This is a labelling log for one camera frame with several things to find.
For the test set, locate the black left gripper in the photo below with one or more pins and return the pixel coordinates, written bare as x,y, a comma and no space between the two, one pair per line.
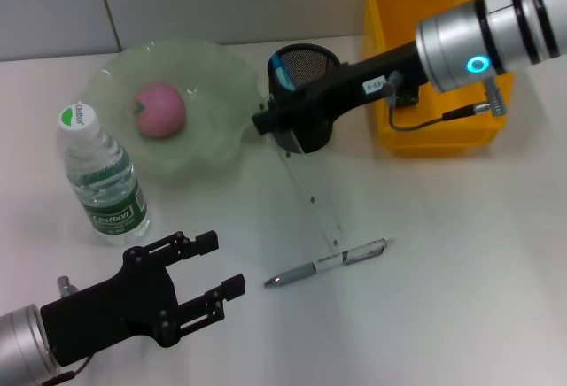
111,306

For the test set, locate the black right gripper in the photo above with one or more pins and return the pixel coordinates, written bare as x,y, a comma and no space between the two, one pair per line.
367,85

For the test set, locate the blue scissors with sheath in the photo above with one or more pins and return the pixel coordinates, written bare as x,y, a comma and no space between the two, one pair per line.
283,74

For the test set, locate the transparent plastic ruler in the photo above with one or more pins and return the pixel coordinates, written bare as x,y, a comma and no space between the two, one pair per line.
319,213

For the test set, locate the clear water bottle green label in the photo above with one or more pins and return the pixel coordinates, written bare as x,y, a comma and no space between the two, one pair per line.
111,200

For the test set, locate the green plastic wrapper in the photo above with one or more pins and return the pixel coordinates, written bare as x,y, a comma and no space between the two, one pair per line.
407,99

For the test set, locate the pink peach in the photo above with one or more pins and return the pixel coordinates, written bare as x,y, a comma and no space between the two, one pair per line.
159,109

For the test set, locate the grey retractable pen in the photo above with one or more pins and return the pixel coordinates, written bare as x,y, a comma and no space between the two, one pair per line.
363,251

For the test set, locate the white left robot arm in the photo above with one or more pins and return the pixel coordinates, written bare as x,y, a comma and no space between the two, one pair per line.
24,346

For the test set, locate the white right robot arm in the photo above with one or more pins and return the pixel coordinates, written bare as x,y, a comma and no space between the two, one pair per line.
496,32

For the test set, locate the black mesh pen holder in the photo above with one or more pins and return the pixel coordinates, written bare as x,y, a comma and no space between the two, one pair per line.
319,133

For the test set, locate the pale green glass fruit plate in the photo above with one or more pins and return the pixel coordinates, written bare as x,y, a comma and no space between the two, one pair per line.
199,94

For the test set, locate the yellow plastic storage bin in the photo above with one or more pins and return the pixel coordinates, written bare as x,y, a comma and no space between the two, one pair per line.
398,5

